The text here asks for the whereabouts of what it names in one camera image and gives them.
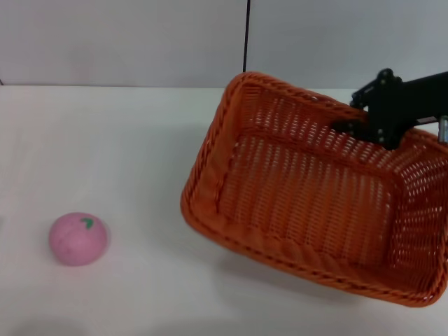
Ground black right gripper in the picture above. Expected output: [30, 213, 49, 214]
[330, 68, 448, 151]

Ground pink toy peach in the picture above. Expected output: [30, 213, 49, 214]
[48, 211, 111, 267]

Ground orange woven plastic basket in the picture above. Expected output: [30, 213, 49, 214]
[180, 71, 448, 308]

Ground black vertical wall strip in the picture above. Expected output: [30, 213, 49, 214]
[242, 0, 252, 73]

